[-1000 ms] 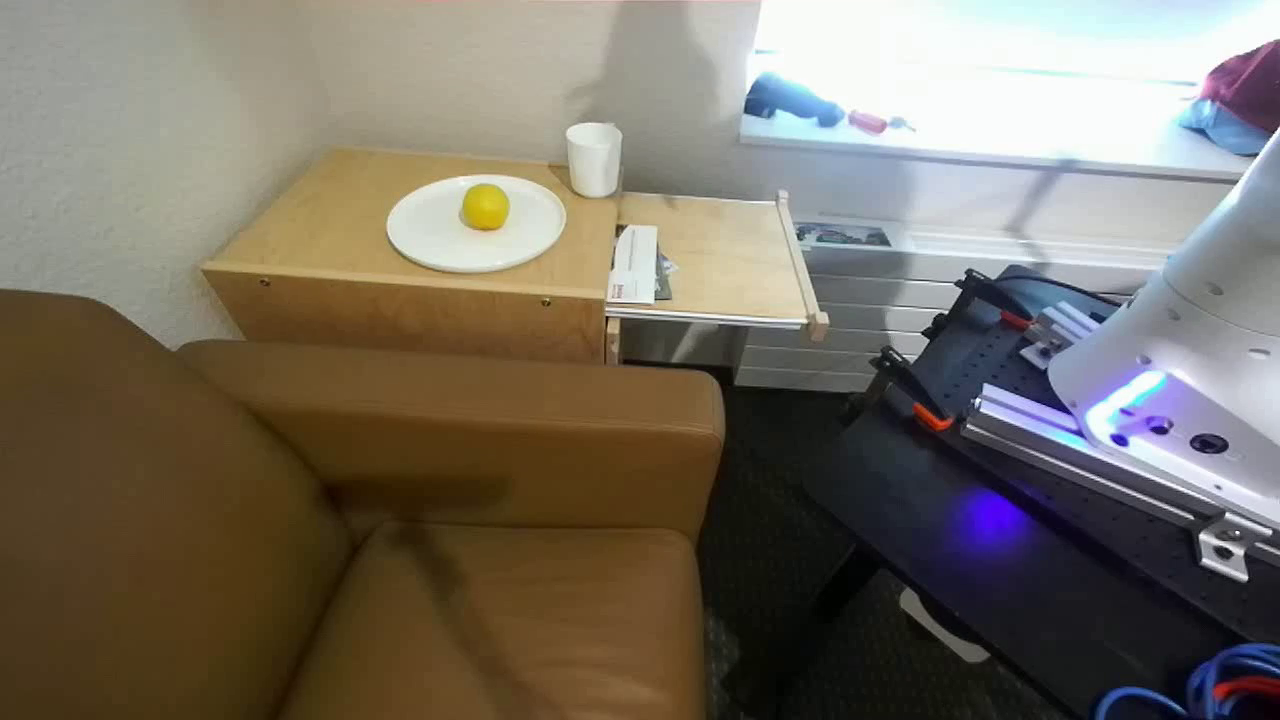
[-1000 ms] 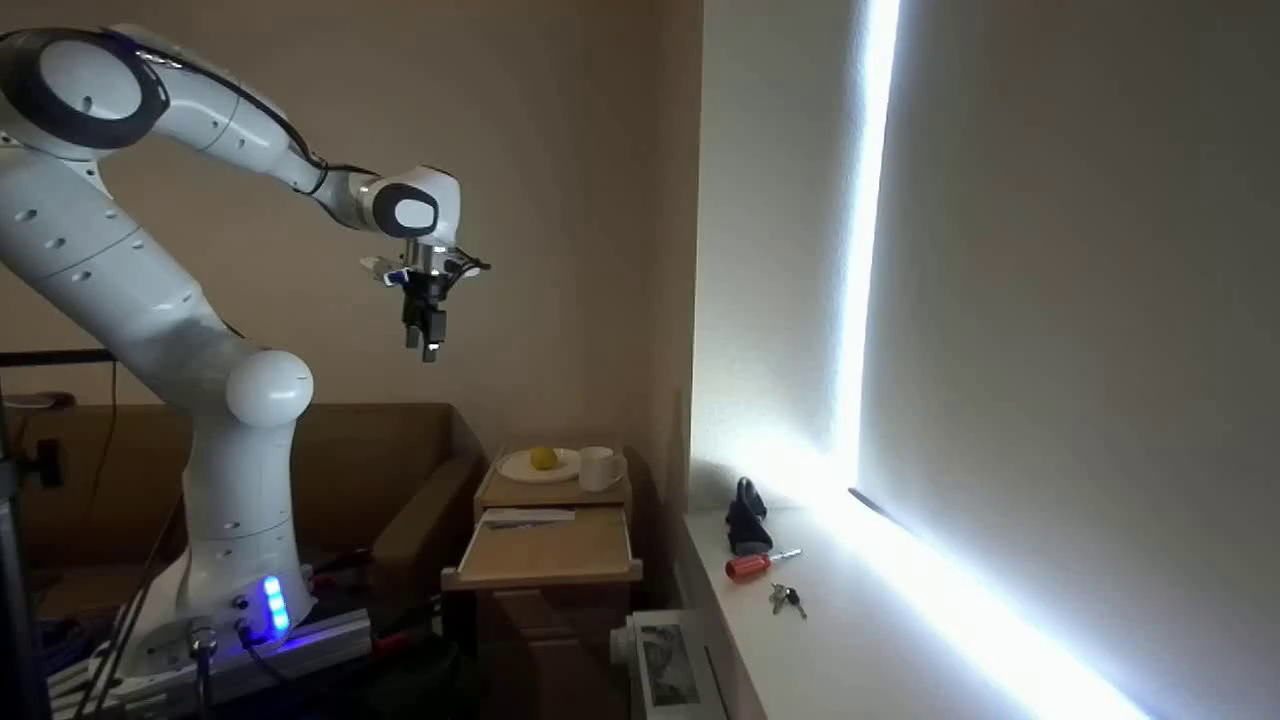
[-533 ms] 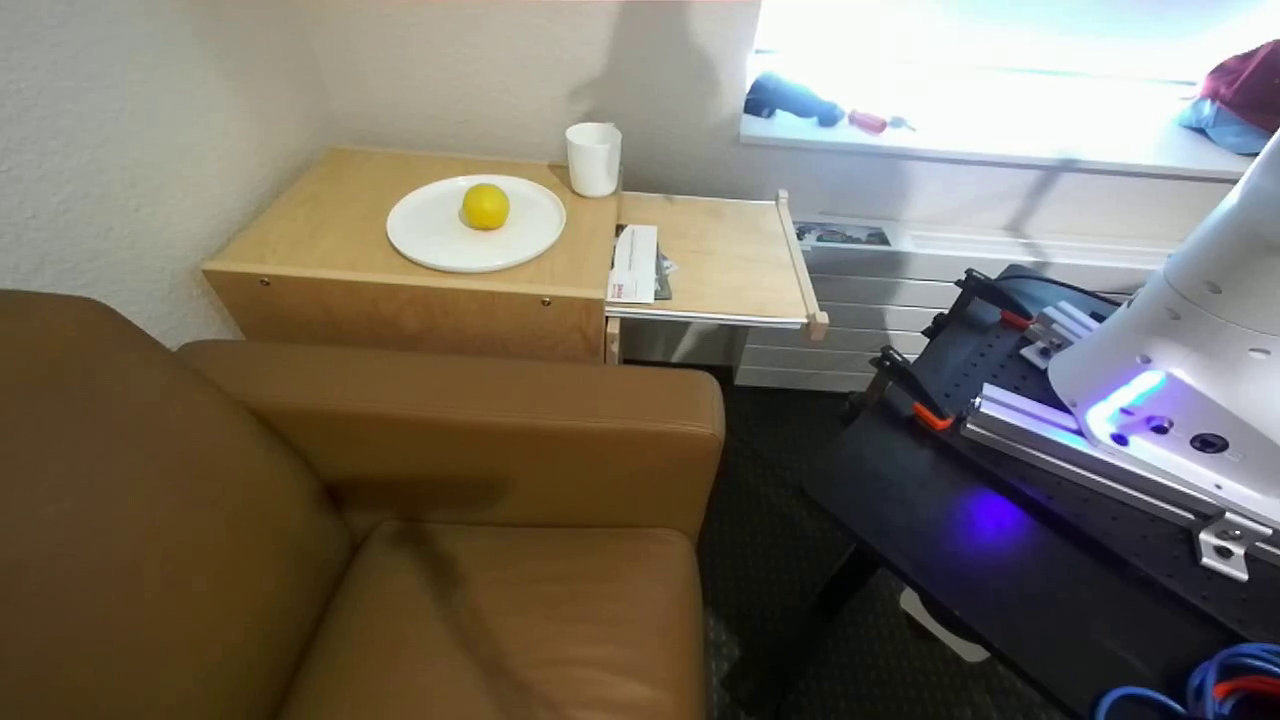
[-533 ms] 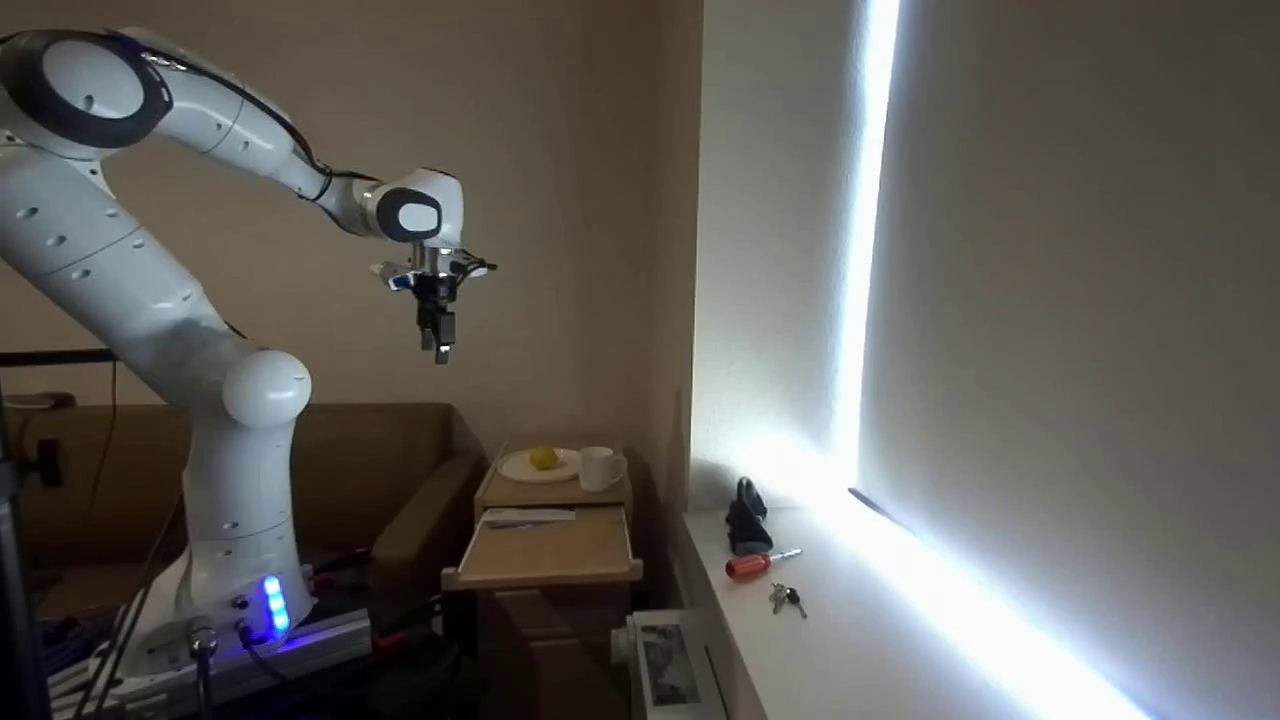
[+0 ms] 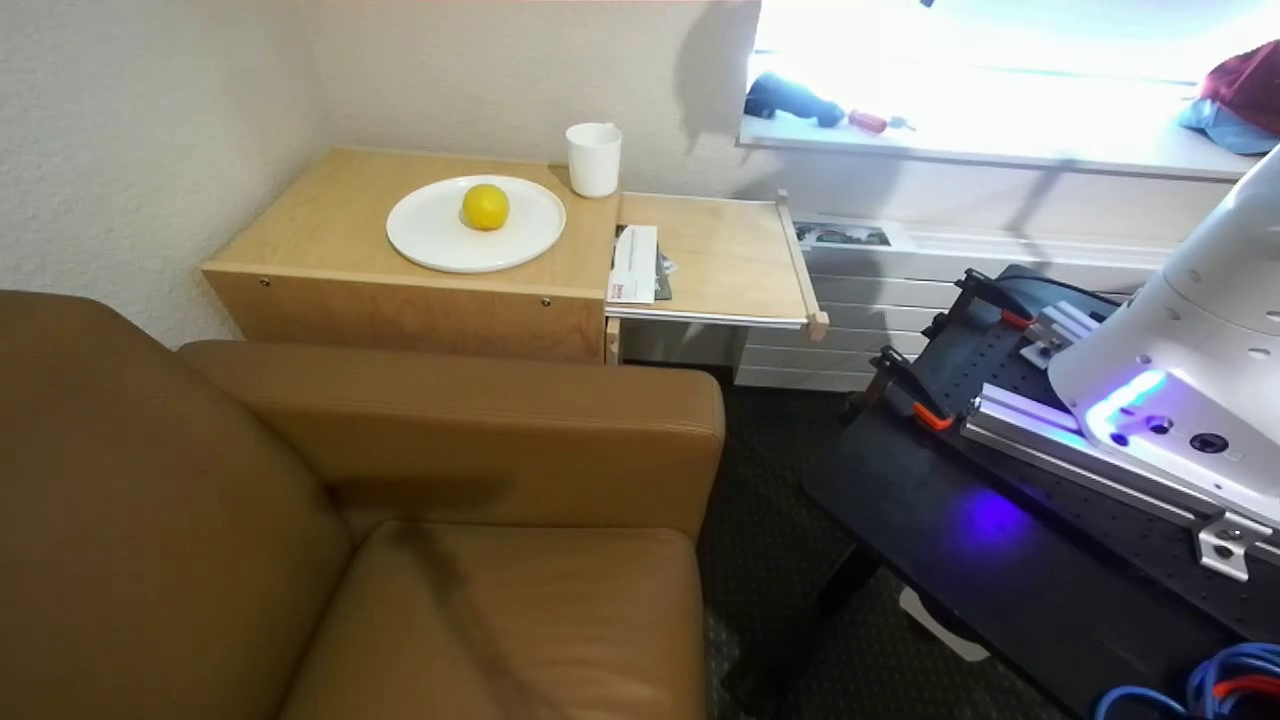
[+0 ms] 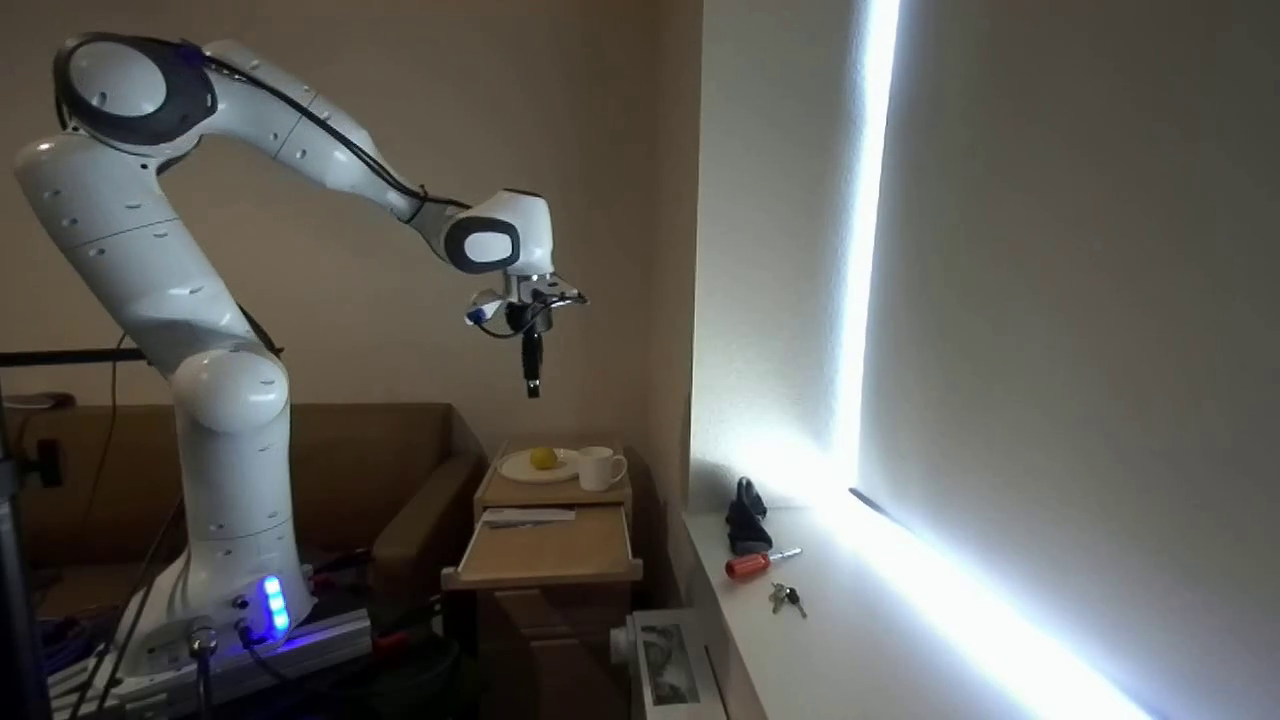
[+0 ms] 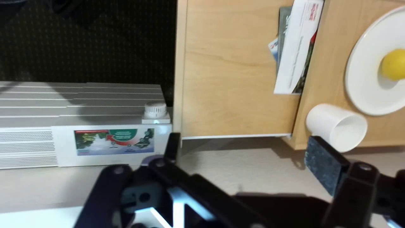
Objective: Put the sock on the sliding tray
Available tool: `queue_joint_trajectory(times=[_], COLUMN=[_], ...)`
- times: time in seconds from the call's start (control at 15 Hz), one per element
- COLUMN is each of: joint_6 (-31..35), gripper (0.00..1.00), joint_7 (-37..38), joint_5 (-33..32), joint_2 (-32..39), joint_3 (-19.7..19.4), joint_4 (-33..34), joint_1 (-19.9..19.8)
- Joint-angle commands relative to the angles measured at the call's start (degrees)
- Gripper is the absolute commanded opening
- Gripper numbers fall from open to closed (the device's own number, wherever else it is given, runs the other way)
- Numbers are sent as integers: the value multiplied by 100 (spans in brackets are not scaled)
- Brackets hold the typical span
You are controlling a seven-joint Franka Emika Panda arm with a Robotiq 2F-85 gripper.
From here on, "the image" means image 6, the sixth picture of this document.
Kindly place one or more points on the yellow lemon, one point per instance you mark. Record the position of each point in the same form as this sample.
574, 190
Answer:
543, 457

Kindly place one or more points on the black grey sock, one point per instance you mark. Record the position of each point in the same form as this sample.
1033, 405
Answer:
749, 519

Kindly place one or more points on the wooden side table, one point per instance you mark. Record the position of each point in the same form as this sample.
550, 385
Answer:
553, 640
547, 549

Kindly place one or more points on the grey roller blind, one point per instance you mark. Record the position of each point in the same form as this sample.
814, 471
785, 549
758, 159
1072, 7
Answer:
1082, 307

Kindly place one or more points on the white remote control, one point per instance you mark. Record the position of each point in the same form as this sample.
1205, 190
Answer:
528, 519

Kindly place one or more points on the white cup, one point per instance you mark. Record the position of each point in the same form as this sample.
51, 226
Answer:
600, 471

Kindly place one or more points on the metal keys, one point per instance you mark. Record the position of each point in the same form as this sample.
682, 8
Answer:
785, 597

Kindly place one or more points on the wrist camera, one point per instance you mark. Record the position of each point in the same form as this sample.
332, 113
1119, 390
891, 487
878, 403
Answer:
485, 314

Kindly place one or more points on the black tripod stand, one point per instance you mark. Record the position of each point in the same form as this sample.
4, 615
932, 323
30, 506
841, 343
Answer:
19, 562

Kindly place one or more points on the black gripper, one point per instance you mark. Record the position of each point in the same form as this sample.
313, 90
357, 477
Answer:
538, 299

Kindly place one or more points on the white plate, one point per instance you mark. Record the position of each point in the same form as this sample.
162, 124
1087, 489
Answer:
523, 471

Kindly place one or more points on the white windowsill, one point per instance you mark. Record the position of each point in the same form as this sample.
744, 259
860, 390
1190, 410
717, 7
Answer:
852, 640

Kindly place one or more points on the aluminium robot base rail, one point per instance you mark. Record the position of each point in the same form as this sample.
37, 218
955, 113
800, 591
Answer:
162, 665

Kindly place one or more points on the brown leather armchair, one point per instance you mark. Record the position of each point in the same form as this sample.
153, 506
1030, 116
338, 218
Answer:
373, 467

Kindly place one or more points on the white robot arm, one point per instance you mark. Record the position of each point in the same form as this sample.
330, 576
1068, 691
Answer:
227, 440

